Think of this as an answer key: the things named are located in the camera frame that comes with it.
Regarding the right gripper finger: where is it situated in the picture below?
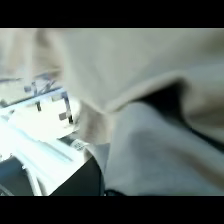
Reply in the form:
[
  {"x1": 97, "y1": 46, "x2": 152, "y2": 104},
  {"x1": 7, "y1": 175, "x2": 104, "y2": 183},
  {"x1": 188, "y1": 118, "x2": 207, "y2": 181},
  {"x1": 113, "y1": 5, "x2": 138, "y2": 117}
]
[{"x1": 49, "y1": 155, "x2": 105, "y2": 197}]

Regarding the brown T-shirt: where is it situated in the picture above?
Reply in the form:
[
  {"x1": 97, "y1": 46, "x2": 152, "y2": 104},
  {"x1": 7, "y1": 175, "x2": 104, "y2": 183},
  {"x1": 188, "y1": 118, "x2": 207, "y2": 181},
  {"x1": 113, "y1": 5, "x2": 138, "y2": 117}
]
[{"x1": 0, "y1": 28, "x2": 224, "y2": 197}]

